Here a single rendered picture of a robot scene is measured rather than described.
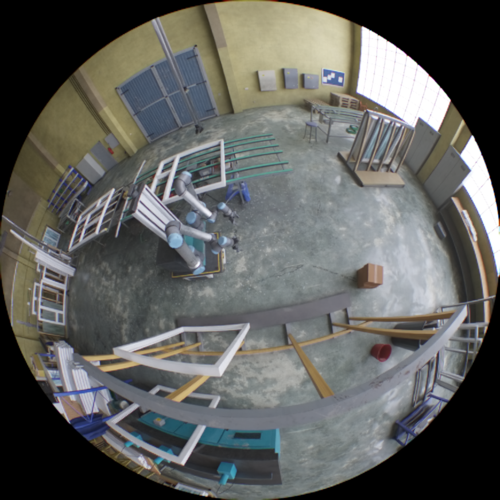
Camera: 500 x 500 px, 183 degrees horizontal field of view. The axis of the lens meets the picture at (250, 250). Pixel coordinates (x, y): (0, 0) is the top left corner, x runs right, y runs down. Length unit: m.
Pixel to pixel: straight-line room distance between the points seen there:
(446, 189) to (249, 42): 8.67
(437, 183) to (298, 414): 6.29
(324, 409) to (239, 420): 0.30
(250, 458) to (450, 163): 7.18
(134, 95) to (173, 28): 3.61
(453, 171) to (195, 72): 9.66
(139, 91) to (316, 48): 8.01
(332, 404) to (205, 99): 8.80
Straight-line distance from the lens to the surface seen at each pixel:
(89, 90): 10.14
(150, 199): 1.66
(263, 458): 2.16
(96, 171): 11.84
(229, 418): 0.68
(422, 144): 6.63
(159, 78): 8.65
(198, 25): 8.73
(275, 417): 0.65
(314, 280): 2.54
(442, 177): 6.23
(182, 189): 1.63
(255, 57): 8.44
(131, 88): 9.24
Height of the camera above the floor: 2.42
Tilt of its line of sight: 67 degrees down
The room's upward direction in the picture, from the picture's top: 22 degrees counter-clockwise
